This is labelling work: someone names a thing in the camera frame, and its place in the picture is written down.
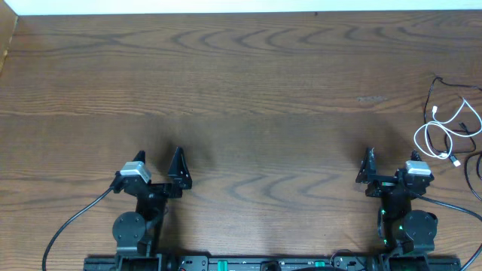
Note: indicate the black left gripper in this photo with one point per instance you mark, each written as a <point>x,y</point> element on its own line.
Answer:
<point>157,187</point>

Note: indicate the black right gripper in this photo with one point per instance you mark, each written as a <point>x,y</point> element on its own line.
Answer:
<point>392,181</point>

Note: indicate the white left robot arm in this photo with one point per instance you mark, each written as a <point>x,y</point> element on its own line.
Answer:
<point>137,233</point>

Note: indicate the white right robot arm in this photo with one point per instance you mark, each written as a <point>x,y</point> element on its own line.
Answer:
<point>408,234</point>

